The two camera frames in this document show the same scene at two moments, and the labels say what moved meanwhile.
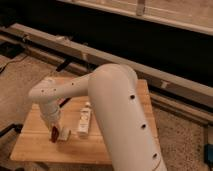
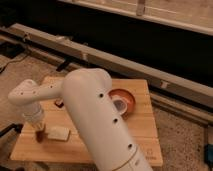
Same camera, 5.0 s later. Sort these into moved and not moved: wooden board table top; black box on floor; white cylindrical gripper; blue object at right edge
Moved: white cylindrical gripper
Not moved: wooden board table top; blue object at right edge; black box on floor
